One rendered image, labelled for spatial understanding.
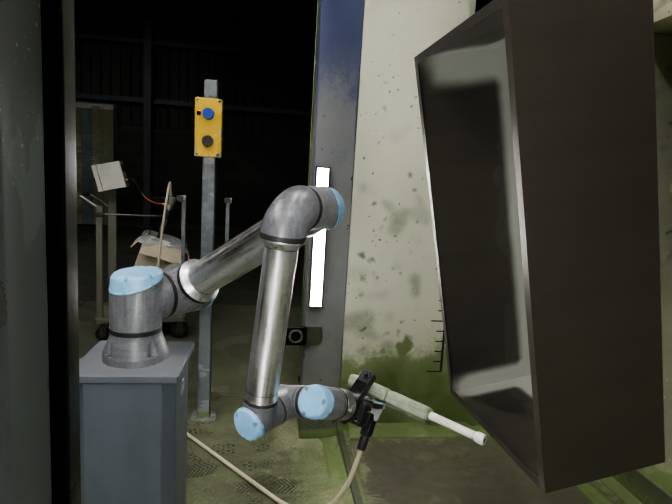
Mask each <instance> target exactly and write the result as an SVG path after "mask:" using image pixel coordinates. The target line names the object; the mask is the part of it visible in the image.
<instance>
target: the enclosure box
mask: <svg viewBox="0 0 672 504"><path fill-rule="evenodd" d="M414 61H415V70H416V80H417V89H418V98H419V107H420V117H421V126H422V135H423V144H424V153H425V163H426V172H427V181H428V190H429V200H430V209H431V218H432V227H433V236H434V246H435V255H436V264H437V273H438V283H439V292H440V301H441V310H442V320H443V329H444V338H445V347H446V356H447V366H448V375H449V384H450V393H451V394H452V395H453V396H454V397H455V398H456V399H457V400H458V401H459V402H460V404H461V405H462V406H463V407H464V408H465V409H466V410H467V411H468V412H469V413H470V414H471V415H472V416H473V417H474V419H475V420H476V421H477V422H478V423H479V424H480V425H481V426H482V427H483V428H484V429H485V430H486V431H487V432H488V434H489V435H490V436H491V437H492V438H493V439H494V440H495V441H496V442H497V443H498V444H499V445H500V446H501V447H502V449H503V450H504V451H505V452H506V453H507V454H508V455H509V456H510V457H511V458H512V459H513V460H514V461H515V462H516V464H517V465H518V466H519V467H520V468H521V469H522V470H523V471H524V472H525V473H526V474H527V475H528V476H529V477H530V479H531V480H532V481H533V482H534V483H535V484H536V485H537V486H538V487H539V488H540V489H541V490H542V491H543V492H544V493H545V494H546V493H550V492H553V491H557V490H561V489H565V488H569V487H572V486H576V485H580V484H584V483H588V482H591V481H595V480H599V479H603V478H607V477H610V476H614V475H618V474H622V473H626V472H629V471H633V470H637V469H641V468H644V467H648V466H652V465H656V464H660V463H663V462H665V433H664V395H663V357H662V319H661V281H660V242H659V204H658V166H657V128H656V90H655V52H654V13H653V0H492V1H491V2H490V3H488V4H487V5H485V6H484V7H483V8H481V9H480V10H479V11H477V12H476V13H474V14H473V15H472V16H470V17H469V18H468V19H466V20H465V21H463V22H462V23H461V24H459V25H458V26H457V27H455V28H454V29H452V30H451V31H450V32H448V33H447V34H446V35H444V36H443V37H441V38H440V39H439V40H437V41H436V42H435V43H433V44H432V45H430V46H429V47H428V48H426V49H425V50H424V51H422V52H421V53H419V54H418V55H417V56H415V57H414Z"/></svg>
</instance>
